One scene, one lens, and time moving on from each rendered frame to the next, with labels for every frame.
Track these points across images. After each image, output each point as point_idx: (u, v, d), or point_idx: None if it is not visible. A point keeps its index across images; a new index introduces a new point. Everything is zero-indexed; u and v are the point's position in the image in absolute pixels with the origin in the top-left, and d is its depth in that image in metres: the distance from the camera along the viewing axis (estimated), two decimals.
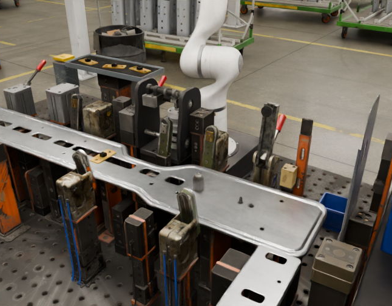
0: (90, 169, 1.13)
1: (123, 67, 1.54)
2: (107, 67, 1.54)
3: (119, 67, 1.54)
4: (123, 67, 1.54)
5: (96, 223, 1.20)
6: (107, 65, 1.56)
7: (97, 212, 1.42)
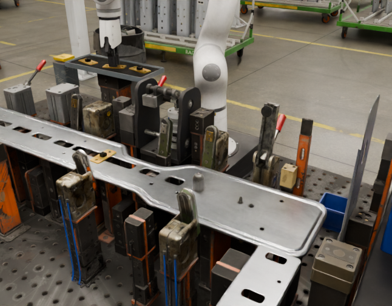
0: (90, 169, 1.13)
1: (123, 67, 1.54)
2: (107, 67, 1.54)
3: (119, 67, 1.54)
4: (123, 67, 1.54)
5: (96, 223, 1.20)
6: (107, 65, 1.56)
7: (97, 212, 1.42)
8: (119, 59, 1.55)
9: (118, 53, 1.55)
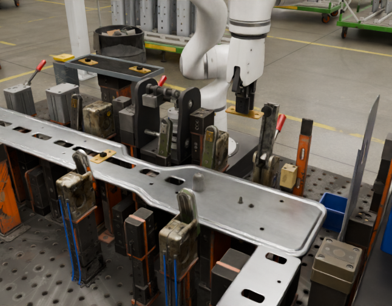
0: (90, 169, 1.13)
1: (258, 116, 0.93)
2: (233, 112, 0.95)
3: (251, 116, 0.93)
4: (258, 115, 0.93)
5: (96, 223, 1.20)
6: (233, 109, 0.97)
7: (97, 212, 1.42)
8: (253, 101, 0.95)
9: (253, 91, 0.94)
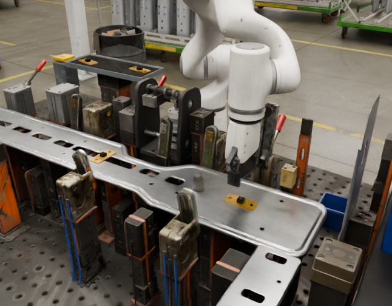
0: (90, 169, 1.13)
1: (253, 206, 1.05)
2: (230, 201, 1.07)
3: (246, 207, 1.05)
4: (253, 206, 1.05)
5: (96, 223, 1.20)
6: (231, 197, 1.09)
7: (97, 212, 1.42)
8: (256, 162, 1.06)
9: (256, 153, 1.05)
